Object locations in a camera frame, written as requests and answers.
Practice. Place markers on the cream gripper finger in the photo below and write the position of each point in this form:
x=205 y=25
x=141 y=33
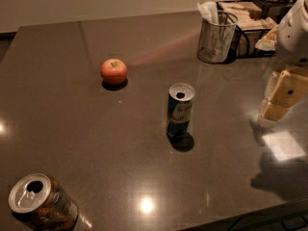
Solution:
x=266 y=117
x=291 y=87

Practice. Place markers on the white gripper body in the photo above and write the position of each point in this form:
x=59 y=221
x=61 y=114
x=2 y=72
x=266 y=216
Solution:
x=294 y=38

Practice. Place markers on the redbull can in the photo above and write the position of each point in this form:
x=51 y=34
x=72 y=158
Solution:
x=179 y=109

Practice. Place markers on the red apple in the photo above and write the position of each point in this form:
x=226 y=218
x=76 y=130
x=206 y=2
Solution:
x=113 y=72

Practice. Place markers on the brown drink can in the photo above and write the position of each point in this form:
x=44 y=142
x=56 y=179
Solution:
x=39 y=201

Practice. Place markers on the crumpled snack bag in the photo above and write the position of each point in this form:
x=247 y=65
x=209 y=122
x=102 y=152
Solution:
x=267 y=42

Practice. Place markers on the brown napkin stack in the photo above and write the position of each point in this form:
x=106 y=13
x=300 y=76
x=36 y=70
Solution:
x=249 y=15

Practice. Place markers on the white napkins in cup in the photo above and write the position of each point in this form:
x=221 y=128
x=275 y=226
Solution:
x=209 y=11

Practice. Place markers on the black wire rack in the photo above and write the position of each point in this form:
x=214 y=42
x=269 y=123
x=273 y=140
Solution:
x=243 y=43

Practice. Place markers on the wire mesh cup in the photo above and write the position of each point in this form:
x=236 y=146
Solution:
x=215 y=38

